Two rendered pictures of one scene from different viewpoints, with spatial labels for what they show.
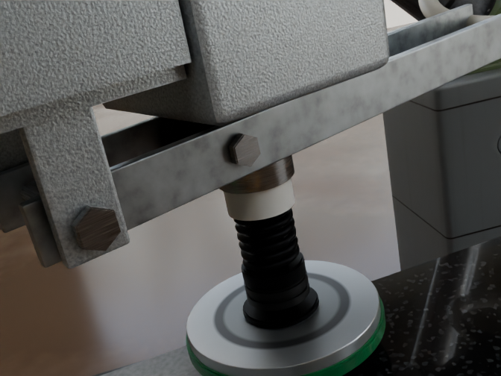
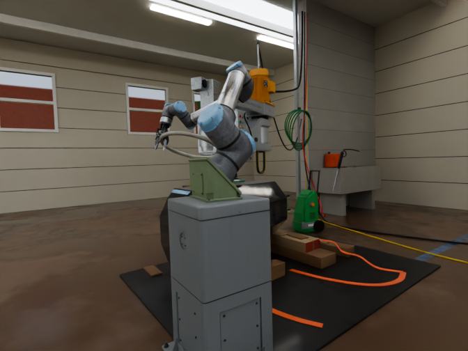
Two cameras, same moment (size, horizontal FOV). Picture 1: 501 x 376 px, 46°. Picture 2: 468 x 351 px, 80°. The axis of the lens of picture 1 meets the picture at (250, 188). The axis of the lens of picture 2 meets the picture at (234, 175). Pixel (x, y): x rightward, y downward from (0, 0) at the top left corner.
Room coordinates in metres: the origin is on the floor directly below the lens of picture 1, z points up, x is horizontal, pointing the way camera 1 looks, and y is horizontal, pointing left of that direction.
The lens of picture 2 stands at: (3.03, -1.26, 1.04)
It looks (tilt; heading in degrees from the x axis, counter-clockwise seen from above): 3 degrees down; 153
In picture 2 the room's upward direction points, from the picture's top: 2 degrees counter-clockwise
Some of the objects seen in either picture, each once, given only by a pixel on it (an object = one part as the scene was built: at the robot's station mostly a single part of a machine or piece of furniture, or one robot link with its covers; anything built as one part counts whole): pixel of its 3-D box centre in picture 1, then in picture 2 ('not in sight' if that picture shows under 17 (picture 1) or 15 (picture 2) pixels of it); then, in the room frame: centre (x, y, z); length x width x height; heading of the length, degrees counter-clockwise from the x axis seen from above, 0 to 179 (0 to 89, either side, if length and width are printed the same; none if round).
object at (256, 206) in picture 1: (258, 190); not in sight; (0.57, -0.01, 1.00); 0.07 x 0.07 x 0.04
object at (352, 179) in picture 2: not in sight; (347, 189); (-0.80, 3.18, 0.43); 1.30 x 0.62 x 0.86; 97
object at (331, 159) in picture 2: not in sight; (333, 160); (-0.99, 3.03, 1.00); 0.50 x 0.22 x 0.33; 97
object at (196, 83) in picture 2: not in sight; (198, 84); (-0.28, -0.01, 2.00); 0.20 x 0.18 x 0.15; 9
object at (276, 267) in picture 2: not in sight; (268, 271); (1.03, 0.07, 0.07); 0.30 x 0.12 x 0.12; 103
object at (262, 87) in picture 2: not in sight; (260, 88); (0.22, 0.55, 1.88); 0.31 x 0.28 x 0.40; 33
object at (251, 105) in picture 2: not in sight; (247, 108); (0.38, 0.29, 1.60); 0.96 x 0.25 x 0.17; 123
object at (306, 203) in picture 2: not in sight; (306, 200); (-0.07, 1.49, 0.43); 0.35 x 0.35 x 0.87; 84
